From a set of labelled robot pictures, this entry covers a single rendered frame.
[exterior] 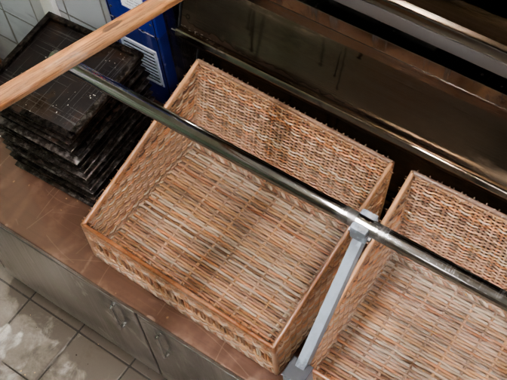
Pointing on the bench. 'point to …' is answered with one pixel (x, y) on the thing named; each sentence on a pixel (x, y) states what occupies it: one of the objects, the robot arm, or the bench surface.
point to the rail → (445, 28)
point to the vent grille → (151, 62)
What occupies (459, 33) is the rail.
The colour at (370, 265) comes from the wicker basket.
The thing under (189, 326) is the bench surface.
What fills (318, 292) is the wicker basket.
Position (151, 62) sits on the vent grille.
